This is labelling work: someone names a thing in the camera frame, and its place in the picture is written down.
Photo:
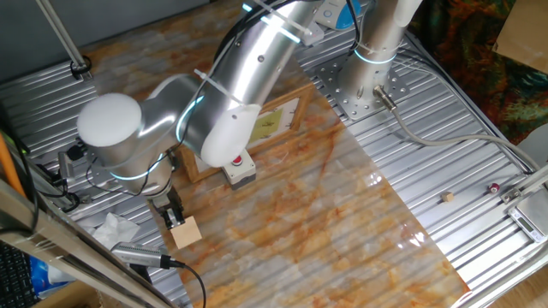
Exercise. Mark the blue white device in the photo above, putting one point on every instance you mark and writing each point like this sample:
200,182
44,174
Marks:
344,15

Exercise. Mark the small wooden cube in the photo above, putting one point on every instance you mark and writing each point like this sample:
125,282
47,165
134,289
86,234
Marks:
448,197

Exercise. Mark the large aluminium beam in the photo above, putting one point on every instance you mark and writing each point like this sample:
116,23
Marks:
64,256

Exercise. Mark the grey round object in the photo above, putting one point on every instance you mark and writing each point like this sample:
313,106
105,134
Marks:
537,147

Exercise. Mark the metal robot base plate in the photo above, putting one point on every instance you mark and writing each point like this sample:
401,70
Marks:
364,109

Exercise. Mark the wooden picture frame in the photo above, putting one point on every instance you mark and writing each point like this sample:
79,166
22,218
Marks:
306,102

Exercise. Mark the black keyboard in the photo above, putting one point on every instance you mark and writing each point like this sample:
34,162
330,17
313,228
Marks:
15,278

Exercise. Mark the small silver camera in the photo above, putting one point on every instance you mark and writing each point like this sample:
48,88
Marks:
65,169

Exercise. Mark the marble pattern mat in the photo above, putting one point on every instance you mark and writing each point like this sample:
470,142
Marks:
299,235

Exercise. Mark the aluminium pole stand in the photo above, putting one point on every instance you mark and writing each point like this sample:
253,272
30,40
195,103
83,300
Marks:
64,38

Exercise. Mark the large light wooden cube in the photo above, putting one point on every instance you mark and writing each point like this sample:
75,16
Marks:
186,233

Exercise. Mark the blue tissue pack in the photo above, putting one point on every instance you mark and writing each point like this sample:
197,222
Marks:
40,276

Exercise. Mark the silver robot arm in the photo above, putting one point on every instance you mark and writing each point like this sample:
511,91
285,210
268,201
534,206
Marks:
257,64

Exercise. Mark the orange rod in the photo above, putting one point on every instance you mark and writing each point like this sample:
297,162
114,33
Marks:
8,167

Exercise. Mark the white crumpled tissue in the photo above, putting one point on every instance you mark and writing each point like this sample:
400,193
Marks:
115,229

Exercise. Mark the colourful patterned cloth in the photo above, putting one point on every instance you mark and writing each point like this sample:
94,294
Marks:
471,43

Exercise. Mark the white power strip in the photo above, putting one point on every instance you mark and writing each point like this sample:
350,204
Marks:
314,37

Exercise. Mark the brown cardboard sheet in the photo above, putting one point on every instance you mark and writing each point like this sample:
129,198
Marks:
526,34

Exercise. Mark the small red object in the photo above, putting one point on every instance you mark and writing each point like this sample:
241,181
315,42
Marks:
494,188

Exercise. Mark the digital scale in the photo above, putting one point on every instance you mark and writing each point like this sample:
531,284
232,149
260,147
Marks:
533,214

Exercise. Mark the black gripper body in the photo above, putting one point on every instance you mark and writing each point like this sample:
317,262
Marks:
167,200

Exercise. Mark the silver cylindrical camera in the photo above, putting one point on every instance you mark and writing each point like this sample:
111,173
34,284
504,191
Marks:
141,254

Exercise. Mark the grey box red button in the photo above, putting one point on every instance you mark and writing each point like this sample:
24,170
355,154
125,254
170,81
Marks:
244,173

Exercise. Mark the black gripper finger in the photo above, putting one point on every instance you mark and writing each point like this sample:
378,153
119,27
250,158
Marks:
169,220
179,217

